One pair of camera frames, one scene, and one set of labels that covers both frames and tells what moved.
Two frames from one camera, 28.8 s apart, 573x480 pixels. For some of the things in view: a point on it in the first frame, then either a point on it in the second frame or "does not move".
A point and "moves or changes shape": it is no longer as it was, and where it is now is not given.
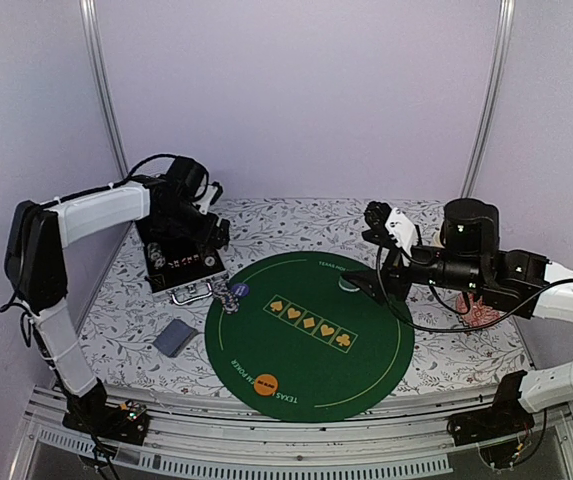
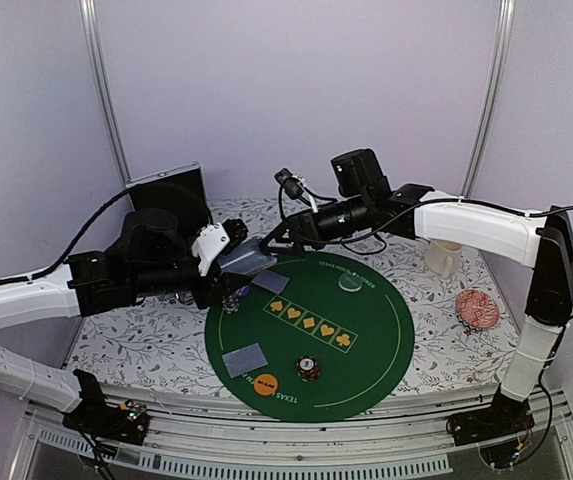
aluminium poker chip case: [182, 271] moves or changes shape
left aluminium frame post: [88, 10] does not move
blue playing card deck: [175, 338] to [245, 258]
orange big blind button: [265, 384] does not move
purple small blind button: [240, 290] does not move
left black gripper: [207, 235] to [215, 290]
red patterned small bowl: [474, 311] does not move
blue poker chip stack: [230, 303] does not move
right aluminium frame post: [505, 35] does not move
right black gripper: [381, 288] to [294, 225]
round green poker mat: [302, 345] does not move
